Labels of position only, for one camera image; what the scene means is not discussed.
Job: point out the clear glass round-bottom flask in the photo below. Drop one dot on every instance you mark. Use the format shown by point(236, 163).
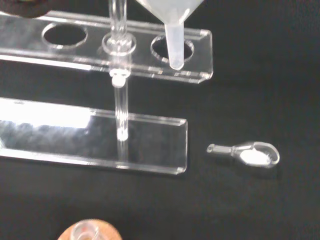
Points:
point(85, 231)

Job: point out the black bench cloth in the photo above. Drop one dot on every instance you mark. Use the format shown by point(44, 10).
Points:
point(250, 200)

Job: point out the clear acrylic funnel stand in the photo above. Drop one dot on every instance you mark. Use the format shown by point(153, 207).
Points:
point(100, 100)

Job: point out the clear glass weighing funnel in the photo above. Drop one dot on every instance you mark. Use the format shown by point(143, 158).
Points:
point(252, 155)

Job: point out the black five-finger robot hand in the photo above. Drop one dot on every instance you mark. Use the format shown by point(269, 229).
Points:
point(22, 8)

